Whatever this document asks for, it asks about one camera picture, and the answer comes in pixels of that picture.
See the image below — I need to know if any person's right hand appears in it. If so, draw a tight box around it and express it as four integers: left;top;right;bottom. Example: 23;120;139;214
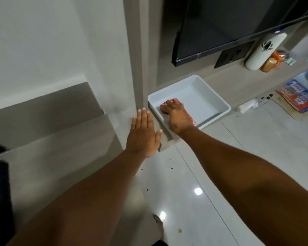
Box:
160;99;196;135

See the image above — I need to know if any person's left hand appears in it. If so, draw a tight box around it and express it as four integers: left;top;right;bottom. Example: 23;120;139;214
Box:
125;108;163;158

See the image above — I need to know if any red patterned cleaning cloth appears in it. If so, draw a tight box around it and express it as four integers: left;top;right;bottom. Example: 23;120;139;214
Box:
160;98;196;126

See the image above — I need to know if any person's right forearm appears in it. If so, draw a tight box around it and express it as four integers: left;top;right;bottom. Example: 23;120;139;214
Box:
178;125;308;246

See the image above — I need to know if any person's left forearm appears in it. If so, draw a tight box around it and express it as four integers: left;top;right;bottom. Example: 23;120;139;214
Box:
6;148;147;246

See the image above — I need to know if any white rectangular plastic tray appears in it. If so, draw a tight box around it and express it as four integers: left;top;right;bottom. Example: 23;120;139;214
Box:
147;75;231;130

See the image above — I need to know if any crumpled white tissue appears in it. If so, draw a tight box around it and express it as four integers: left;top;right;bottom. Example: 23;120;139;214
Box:
237;99;259;114

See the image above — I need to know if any person's foot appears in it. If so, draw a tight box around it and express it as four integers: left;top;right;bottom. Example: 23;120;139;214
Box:
153;214;165;235

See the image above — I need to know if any black flat television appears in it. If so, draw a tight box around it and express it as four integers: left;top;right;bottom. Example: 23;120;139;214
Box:
172;0;308;67

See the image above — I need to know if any white bottle with black emblem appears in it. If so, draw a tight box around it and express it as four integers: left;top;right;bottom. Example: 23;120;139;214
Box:
245;32;288;71

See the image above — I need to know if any amber jar with orange wrap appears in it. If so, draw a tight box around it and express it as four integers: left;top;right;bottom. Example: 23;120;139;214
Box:
260;50;285;73

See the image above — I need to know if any brown paper sheet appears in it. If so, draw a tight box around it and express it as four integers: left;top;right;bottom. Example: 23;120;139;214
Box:
271;93;308;120

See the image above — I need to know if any blue and red printed leaflet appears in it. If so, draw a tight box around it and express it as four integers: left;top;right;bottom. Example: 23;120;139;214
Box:
276;79;308;113

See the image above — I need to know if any black wall socket panel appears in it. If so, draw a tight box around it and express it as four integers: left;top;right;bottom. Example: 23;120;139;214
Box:
214;40;255;69

